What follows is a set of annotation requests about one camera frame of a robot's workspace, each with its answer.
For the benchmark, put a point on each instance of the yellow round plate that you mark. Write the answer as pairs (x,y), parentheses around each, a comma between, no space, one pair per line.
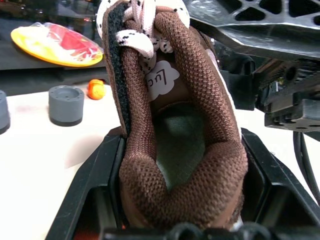
(22,41)

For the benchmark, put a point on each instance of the clear bag, red yellow contents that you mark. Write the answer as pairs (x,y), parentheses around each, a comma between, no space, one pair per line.
(67,43)

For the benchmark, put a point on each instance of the small orange ball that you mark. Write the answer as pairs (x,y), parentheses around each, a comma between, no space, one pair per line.
(96,89)

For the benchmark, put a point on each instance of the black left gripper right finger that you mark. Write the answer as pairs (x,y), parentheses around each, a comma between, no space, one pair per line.
(277,190)

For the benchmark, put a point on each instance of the brown mesh shoe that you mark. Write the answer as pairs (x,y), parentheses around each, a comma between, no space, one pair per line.
(182,120)

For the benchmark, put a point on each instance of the lattice finger of the black right gripper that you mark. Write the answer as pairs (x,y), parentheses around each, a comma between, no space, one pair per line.
(255,27)

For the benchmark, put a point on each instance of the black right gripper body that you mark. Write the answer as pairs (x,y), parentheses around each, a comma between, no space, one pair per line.
(292,100)

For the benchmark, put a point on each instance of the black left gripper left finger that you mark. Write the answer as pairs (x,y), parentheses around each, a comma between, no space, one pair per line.
(82,190)

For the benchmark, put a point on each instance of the grey cylinder with black base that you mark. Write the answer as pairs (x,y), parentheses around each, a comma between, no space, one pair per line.
(3,112)
(65,105)

